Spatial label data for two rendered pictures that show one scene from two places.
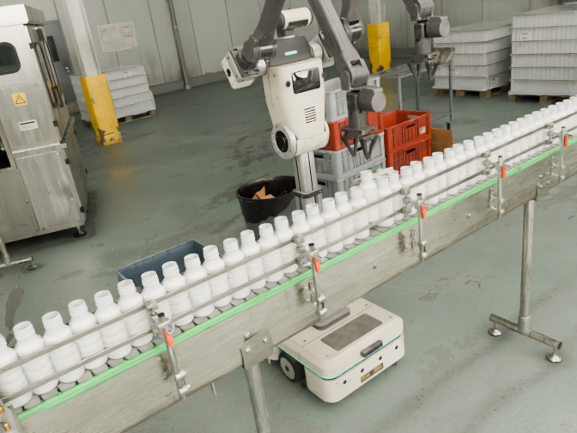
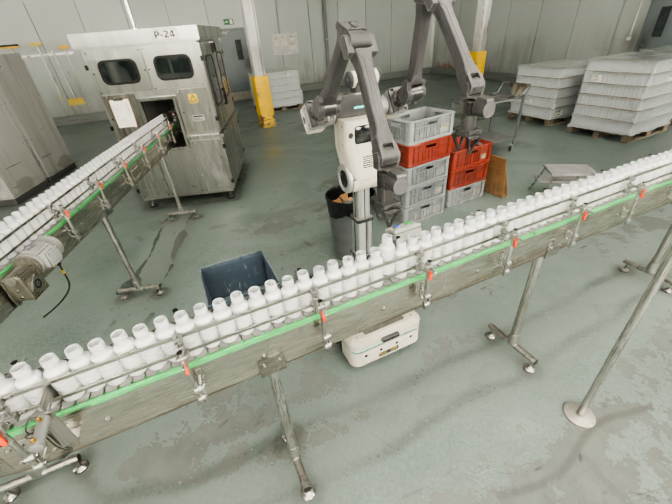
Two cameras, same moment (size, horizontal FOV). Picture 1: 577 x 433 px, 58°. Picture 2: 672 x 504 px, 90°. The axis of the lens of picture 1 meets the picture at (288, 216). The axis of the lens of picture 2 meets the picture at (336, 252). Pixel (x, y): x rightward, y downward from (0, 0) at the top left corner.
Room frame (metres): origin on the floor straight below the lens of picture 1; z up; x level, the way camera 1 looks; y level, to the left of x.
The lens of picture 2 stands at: (0.46, -0.28, 1.86)
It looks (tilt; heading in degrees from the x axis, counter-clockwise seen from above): 33 degrees down; 11
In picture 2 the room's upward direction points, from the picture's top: 5 degrees counter-clockwise
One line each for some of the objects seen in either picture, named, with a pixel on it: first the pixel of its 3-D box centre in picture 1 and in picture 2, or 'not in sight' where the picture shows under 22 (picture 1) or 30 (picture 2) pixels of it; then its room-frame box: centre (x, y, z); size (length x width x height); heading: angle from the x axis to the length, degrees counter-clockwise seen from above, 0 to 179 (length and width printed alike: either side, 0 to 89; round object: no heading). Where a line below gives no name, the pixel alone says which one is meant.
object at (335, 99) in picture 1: (337, 97); (417, 125); (4.08, -0.51, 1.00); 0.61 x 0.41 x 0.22; 131
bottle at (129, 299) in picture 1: (133, 312); (168, 338); (1.10, 0.41, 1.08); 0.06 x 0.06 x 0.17
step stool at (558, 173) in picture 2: not in sight; (561, 182); (4.48, -2.19, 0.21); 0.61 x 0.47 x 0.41; 177
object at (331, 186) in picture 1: (345, 178); (414, 186); (4.08, -0.51, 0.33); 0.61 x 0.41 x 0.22; 130
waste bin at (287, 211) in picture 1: (276, 230); (351, 224); (3.22, 0.09, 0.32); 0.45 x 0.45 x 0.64
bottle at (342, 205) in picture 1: (343, 217); (361, 270); (1.49, -0.17, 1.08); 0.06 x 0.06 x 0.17
